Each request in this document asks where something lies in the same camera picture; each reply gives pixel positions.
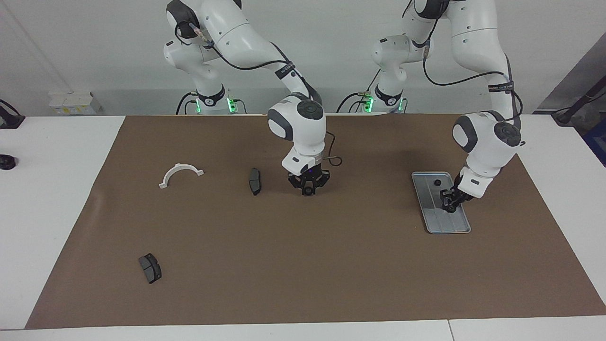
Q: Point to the black round knob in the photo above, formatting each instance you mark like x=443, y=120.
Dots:
x=5, y=162

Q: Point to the white semicircular plastic clamp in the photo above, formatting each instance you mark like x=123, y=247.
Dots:
x=181, y=166

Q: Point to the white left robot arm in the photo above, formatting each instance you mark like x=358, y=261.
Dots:
x=487, y=142

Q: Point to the blue crate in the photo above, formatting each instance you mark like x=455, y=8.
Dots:
x=597, y=142

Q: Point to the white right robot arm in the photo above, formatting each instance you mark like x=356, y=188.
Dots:
x=303, y=128

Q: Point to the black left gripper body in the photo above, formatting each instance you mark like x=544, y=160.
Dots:
x=460, y=192

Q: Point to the brown table mat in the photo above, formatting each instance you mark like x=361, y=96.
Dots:
x=284, y=260

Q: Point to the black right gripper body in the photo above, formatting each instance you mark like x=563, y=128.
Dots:
x=308, y=175

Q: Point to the black stand pole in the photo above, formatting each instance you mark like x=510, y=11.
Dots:
x=563, y=116

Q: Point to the long grey brake pad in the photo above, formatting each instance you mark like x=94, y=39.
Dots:
x=254, y=181

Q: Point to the silver metal tray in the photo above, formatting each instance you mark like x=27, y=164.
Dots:
x=435, y=213

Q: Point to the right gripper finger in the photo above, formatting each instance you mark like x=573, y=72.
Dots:
x=295, y=182
x=322, y=181

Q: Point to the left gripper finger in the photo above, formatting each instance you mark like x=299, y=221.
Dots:
x=456, y=202
x=445, y=196

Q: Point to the grooved grey brake pad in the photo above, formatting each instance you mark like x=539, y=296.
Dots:
x=150, y=268

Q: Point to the white power strip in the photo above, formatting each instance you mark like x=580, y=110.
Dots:
x=71, y=102

